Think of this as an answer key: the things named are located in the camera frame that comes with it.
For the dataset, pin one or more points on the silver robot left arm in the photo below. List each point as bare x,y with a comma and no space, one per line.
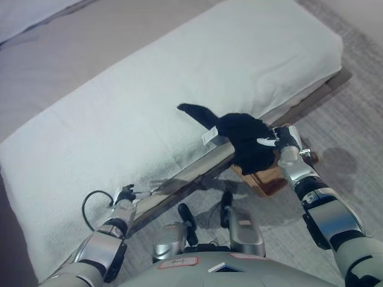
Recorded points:
101,242

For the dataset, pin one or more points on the grey robot torso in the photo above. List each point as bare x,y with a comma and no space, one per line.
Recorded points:
191,272

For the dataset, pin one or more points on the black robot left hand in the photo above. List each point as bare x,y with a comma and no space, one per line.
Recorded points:
125,195

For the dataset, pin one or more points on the white padded table cover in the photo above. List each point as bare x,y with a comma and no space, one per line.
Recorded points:
143,98

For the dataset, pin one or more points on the black garment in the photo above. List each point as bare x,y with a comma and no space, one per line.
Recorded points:
245,140

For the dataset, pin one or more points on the beige duvet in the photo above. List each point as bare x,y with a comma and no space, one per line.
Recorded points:
60,62

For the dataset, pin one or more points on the silver robot right leg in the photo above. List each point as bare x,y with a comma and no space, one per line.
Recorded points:
243,230

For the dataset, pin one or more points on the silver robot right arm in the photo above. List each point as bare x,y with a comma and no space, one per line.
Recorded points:
326,215

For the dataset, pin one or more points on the silver robot leg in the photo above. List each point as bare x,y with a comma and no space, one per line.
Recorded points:
170,239
243,230

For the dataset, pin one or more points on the silver robot left leg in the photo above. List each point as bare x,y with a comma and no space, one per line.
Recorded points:
170,239

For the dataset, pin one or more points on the brown bed frame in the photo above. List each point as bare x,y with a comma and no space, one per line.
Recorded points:
326,89

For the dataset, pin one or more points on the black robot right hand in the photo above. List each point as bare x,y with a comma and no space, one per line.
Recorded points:
287,137

